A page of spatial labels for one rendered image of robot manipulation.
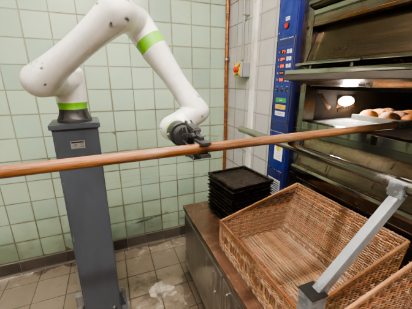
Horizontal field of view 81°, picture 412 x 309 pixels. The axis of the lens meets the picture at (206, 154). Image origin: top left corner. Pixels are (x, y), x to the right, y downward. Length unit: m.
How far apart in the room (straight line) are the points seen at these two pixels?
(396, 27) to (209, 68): 1.30
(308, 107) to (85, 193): 1.21
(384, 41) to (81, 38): 1.06
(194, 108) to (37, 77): 0.59
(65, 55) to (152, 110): 1.01
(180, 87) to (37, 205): 1.49
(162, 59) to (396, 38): 0.84
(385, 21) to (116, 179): 1.83
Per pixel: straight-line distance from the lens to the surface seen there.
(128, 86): 1.90
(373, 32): 1.19
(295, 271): 1.23
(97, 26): 0.98
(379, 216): 0.66
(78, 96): 1.25
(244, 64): 1.79
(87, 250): 1.48
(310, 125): 1.34
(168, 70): 1.05
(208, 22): 2.09
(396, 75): 0.93
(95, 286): 1.62
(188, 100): 1.03
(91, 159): 0.67
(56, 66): 1.07
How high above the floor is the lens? 1.38
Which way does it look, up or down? 17 degrees down
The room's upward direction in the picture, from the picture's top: straight up
